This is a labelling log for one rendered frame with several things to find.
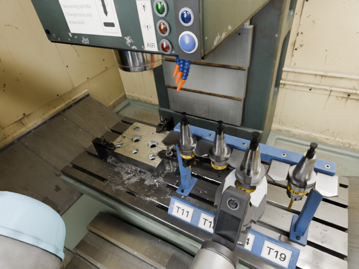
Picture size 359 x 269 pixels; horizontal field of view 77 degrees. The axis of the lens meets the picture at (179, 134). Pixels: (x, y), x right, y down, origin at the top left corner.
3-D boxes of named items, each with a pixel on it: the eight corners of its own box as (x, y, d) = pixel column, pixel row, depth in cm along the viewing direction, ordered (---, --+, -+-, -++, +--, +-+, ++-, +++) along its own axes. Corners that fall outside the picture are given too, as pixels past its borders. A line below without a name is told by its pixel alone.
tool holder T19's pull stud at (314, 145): (313, 153, 53) (318, 142, 51) (314, 158, 52) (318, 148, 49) (305, 152, 53) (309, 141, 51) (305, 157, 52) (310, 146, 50)
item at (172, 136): (173, 149, 71) (173, 147, 71) (159, 144, 73) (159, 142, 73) (184, 135, 76) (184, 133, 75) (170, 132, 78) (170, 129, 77)
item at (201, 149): (205, 159, 66) (205, 157, 66) (189, 153, 69) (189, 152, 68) (215, 144, 71) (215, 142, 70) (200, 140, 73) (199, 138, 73)
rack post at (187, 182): (187, 197, 93) (180, 143, 74) (176, 192, 95) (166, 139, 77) (197, 180, 100) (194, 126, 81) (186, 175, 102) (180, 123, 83)
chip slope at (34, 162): (65, 248, 110) (39, 220, 94) (-6, 197, 139) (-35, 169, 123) (163, 138, 167) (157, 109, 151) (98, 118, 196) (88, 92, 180)
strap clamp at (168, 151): (184, 178, 101) (181, 154, 91) (159, 169, 106) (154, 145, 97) (187, 173, 103) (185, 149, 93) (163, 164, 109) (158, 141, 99)
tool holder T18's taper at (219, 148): (228, 146, 67) (229, 128, 63) (226, 156, 64) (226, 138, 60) (213, 144, 68) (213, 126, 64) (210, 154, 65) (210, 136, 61)
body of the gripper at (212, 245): (221, 211, 54) (200, 259, 47) (222, 190, 49) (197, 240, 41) (253, 224, 51) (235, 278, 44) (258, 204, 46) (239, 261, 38)
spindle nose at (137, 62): (172, 54, 78) (168, 15, 70) (154, 74, 67) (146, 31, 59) (131, 53, 83) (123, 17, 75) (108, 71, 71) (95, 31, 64)
